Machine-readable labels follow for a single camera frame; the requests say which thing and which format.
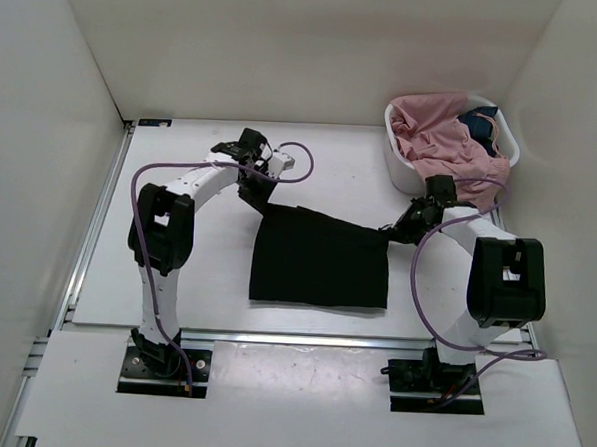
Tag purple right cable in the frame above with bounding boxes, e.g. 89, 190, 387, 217
402, 175, 558, 413

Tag black trousers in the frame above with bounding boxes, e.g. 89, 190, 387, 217
238, 182, 394, 310

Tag white laundry basket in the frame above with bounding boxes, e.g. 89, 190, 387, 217
383, 93, 521, 195

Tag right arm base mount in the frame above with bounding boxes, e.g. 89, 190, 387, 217
380, 359, 485, 416

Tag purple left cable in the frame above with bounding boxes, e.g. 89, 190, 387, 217
119, 133, 318, 393

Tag purple cable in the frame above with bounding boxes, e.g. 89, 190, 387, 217
402, 175, 558, 413
119, 133, 318, 393

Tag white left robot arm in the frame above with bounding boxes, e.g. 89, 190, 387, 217
127, 128, 295, 378

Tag pink trousers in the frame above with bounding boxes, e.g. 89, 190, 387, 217
389, 92, 511, 211

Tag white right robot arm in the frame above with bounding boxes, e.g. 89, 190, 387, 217
384, 175, 546, 393

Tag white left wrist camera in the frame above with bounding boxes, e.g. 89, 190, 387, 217
266, 150, 296, 179

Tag navy blue garment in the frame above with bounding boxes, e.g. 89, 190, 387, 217
457, 106, 499, 158

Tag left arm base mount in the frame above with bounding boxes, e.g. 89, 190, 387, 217
116, 341, 213, 399

